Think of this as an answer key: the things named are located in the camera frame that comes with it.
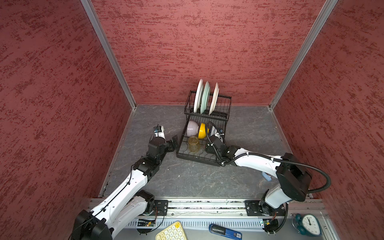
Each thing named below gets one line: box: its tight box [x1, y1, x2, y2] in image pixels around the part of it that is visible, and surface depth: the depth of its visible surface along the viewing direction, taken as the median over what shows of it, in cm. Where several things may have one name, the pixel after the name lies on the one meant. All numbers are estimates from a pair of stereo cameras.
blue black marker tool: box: [208, 223, 243, 240], surface depth 66 cm
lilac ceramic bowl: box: [186, 120, 199, 138], surface depth 96 cm
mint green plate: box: [200, 81, 211, 115], surface depth 80 cm
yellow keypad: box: [155, 220, 188, 240], surface depth 67 cm
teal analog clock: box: [290, 213, 323, 237], surface depth 68 cm
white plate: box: [193, 78, 204, 113], surface depth 79 cm
